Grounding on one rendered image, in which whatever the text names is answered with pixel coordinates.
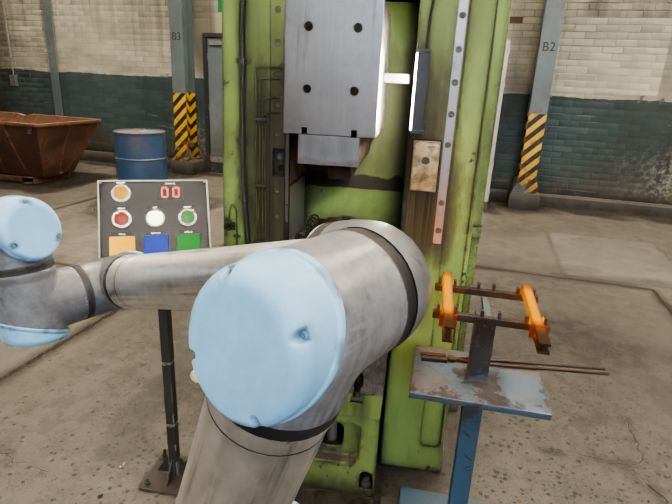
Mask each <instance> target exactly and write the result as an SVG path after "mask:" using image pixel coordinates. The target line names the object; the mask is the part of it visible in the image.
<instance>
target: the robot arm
mask: <svg viewBox="0 0 672 504"><path fill-rule="evenodd" d="M61 235H62V229H61V224H60V221H59V218H58V216H57V215H56V213H55V212H54V210H53V209H52V208H51V207H50V206H49V205H47V204H46V203H44V202H43V201H41V200H38V199H35V198H31V197H24V196H19V195H9V196H4V197H0V339H1V341H2V342H3V343H4V344H6V345H9V346H12V347H33V346H40V345H45V344H49V343H53V342H56V341H58V340H59V339H63V338H65V337H66V336H67V335H68V334H69V331H70V327H68V325H70V324H74V323H77V322H80V321H83V320H85V319H89V318H92V317H95V316H98V315H101V314H104V313H107V312H110V311H114V310H118V309H126V310H135V309H165V310H192V312H191V316H190V321H189V332H188V335H189V348H190V349H191V350H193V351H194V352H195V355H196V358H195V359H193V360H192V366H193V369H194V372H195V375H196V378H197V380H198V382H199V384H200V386H201V388H202V390H203V392H204V393H205V395H206V396H205V399H204V403H203V406H202V410H201V414H200V417H199V421H198V424H197V428H196V432H195V435H194V439H193V442H192V446H191V450H190V453H189V457H188V460H187V464H186V467H185V471H184V475H183V478H182V482H181V485H180V489H179V493H178V496H177V500H176V503H175V504H299V503H297V502H296V501H294V499H295V497H296V495H297V493H298V490H299V488H300V486H301V484H302V482H303V480H304V478H305V476H306V474H307V472H308V469H309V467H310V465H311V463H312V461H313V459H314V457H315V455H316V453H317V451H318V449H319V446H320V444H321V442H322V440H323V438H324V436H325V434H326V432H327V430H328V429H329V428H330V427H331V426H332V424H333V423H334V422H335V420H336V418H337V416H338V414H339V412H340V410H341V408H342V406H343V405H344V402H345V400H346V398H347V396H348V394H349V392H350V390H351V388H352V386H353V384H354V382H355V380H356V379H357V377H358V376H359V374H360V373H361V372H362V371H363V370H364V369H365V368H366V367H367V366H368V365H370V364H371V363H373V362H374V361H376V360H377V359H379V358H380V357H382V356H383V355H385V354H386V353H388V352H389V351H391V350H392V349H394V348H395V347H397V346H399V345H400V344H401V343H403V342H404V341H406V340H407V339H408V338H409V337H410V336H411V335H412V334H413V332H414V331H415V330H416V329H417V328H418V326H419V324H420V323H421V321H422V319H423V317H424V316H425V314H426V312H427V308H428V305H429V301H430V294H431V280H430V272H429V269H428V266H427V263H426V260H425V258H424V256H423V254H422V252H421V250H420V249H419V247H418V246H417V245H416V244H415V242H414V241H413V240H412V239H411V238H410V237H409V236H407V235H406V234H405V233H404V232H402V231H401V230H399V229H397V228H396V227H394V226H392V225H389V224H387V223H384V222H380V221H374V220H356V219H353V220H344V221H335V222H327V223H324V224H321V225H319V226H318V227H316V228H315V229H314V230H313V231H312V232H310V234H309V235H308V236H307V238H306V239H297V240H286V241H276V242H265V243H255V244H245V245H234V246H224V247H213V248H203V249H193V250H182V251H172V252H161V253H151V254H144V253H142V252H139V251H124V252H121V253H118V254H117V255H112V256H108V257H104V258H100V259H96V260H91V261H87V262H83V263H79V264H75V265H70V266H66V267H62V268H58V269H56V267H55V262H54V256H53V252H54V251H55V250H56V248H57V247H58V245H59V243H60V240H61Z"/></svg>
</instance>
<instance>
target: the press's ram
mask: <svg viewBox="0 0 672 504"><path fill-rule="evenodd" d="M391 21H392V17H391V15H390V12H389V9H388V7H387V4H386V1H385V0H285V32H284V110H283V132H284V133H292V134H303V133H305V132H307V134H308V135H324V136H340V137H352V136H353V135H354V134H356V133H357V135H356V137H357V138H373V139H375V138H376V137H377V135H378V134H379V133H380V132H381V130H382V129H383V128H384V116H385V103H386V89H387V83H405V84H408V83H409V74H393V73H388V62H389V48H390V34H391Z"/></svg>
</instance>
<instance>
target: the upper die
mask: <svg viewBox="0 0 672 504"><path fill-rule="evenodd" d="M356 135H357V133H356V134H354V135H353V136H352V137H340V136H324V135H308V134H307V132H305V133H303V134H298V164H312V165H326V166H341V167H355V168H358V167H359V165H360V164H361V163H362V161H363V160H364V158H365V157H366V156H367V154H368V153H369V150H370V138H357V137H356Z"/></svg>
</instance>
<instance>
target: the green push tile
mask: <svg viewBox="0 0 672 504"><path fill-rule="evenodd" d="M176 236H177V251H182V250H193V249H201V234H177V235H176Z"/></svg>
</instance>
